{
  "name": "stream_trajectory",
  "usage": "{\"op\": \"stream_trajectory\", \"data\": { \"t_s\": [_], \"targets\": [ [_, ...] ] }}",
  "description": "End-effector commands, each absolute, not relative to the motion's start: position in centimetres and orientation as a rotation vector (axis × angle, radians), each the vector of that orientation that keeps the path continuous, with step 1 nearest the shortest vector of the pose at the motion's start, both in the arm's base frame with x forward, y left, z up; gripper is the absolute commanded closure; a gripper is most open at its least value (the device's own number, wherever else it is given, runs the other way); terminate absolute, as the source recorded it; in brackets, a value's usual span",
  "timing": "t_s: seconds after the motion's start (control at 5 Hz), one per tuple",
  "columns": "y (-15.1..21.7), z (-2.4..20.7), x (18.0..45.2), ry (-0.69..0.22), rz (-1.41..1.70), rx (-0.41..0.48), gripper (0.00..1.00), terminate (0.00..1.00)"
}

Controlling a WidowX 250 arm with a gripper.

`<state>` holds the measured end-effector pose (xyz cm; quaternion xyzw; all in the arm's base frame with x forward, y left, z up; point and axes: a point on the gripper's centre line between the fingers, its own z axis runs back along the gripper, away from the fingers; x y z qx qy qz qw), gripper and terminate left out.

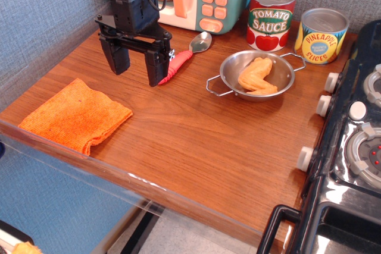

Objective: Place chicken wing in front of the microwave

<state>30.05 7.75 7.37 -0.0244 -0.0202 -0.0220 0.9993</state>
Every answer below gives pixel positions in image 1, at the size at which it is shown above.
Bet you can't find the black toy stove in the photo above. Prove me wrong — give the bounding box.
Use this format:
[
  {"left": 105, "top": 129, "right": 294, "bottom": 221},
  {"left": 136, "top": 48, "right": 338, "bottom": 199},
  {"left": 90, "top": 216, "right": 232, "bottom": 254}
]
[{"left": 256, "top": 19, "right": 381, "bottom": 254}]

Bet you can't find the white round stove button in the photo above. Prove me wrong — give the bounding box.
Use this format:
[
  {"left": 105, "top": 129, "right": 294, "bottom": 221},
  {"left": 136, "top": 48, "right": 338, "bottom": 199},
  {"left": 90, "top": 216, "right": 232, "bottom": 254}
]
[{"left": 348, "top": 101, "right": 367, "bottom": 121}]

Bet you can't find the yellow toy bread piece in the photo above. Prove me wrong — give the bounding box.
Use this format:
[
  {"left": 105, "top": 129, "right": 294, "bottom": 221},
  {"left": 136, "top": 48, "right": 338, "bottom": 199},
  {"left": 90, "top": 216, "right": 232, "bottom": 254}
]
[{"left": 238, "top": 57, "right": 278, "bottom": 96}]

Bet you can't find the tomato sauce can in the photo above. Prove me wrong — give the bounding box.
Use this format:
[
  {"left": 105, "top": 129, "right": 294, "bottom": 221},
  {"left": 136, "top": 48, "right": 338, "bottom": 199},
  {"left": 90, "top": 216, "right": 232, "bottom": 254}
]
[{"left": 246, "top": 0, "right": 296, "bottom": 52}]

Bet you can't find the clear acrylic table guard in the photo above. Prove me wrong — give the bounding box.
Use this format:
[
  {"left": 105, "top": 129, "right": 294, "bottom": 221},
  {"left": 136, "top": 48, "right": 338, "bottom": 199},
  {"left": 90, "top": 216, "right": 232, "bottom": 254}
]
[{"left": 1, "top": 122, "right": 260, "bottom": 253}]

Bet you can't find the grey stove burner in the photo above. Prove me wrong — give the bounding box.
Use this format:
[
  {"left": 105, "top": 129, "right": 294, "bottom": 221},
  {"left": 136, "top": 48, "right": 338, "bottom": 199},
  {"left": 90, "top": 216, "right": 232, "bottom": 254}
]
[
  {"left": 345, "top": 123, "right": 380, "bottom": 189},
  {"left": 363, "top": 64, "right": 381, "bottom": 108}
]

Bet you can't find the orange folded cloth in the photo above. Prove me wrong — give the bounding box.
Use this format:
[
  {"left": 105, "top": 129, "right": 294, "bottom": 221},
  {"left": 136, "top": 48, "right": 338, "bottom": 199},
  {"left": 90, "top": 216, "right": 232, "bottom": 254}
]
[{"left": 19, "top": 79, "right": 133, "bottom": 156}]

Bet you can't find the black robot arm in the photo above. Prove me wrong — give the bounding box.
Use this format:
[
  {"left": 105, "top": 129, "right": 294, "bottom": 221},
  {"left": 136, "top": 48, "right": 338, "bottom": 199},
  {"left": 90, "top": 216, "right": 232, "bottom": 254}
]
[{"left": 95, "top": 0, "right": 173, "bottom": 87}]

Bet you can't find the steel bowl with handles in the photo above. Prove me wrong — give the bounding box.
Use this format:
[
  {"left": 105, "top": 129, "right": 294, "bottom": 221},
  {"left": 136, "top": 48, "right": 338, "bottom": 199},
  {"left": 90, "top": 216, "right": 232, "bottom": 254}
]
[{"left": 206, "top": 50, "right": 306, "bottom": 102}]

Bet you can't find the yellow object at corner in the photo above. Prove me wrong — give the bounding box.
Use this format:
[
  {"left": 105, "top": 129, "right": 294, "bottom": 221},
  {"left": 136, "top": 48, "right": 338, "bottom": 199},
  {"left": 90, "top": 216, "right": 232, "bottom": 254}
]
[{"left": 11, "top": 242, "right": 42, "bottom": 254}]

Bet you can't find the black oven door handle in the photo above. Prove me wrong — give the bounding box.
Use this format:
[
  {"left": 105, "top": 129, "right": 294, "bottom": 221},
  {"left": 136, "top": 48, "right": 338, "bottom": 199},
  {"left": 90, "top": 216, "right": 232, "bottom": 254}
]
[{"left": 257, "top": 204, "right": 302, "bottom": 254}]

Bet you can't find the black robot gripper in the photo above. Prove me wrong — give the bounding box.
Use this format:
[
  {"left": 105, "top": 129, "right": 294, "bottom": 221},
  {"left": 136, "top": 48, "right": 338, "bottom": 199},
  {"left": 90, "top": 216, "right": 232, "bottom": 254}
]
[{"left": 95, "top": 0, "right": 174, "bottom": 87}]

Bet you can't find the pineapple slices can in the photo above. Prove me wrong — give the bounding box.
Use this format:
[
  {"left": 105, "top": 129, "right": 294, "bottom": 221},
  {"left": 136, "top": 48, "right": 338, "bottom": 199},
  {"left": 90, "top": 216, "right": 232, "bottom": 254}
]
[{"left": 294, "top": 8, "right": 349, "bottom": 64}]

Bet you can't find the spoon with red handle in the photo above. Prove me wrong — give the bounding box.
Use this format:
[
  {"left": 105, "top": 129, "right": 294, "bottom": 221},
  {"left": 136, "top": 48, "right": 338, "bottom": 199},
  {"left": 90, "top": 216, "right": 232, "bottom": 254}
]
[{"left": 159, "top": 32, "right": 212, "bottom": 84}]

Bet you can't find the white stove knob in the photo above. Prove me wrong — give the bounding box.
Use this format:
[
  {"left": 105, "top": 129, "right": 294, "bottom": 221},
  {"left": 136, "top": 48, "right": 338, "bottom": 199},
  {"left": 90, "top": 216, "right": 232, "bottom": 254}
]
[
  {"left": 316, "top": 95, "right": 332, "bottom": 117},
  {"left": 324, "top": 73, "right": 340, "bottom": 93},
  {"left": 296, "top": 146, "right": 314, "bottom": 172}
]

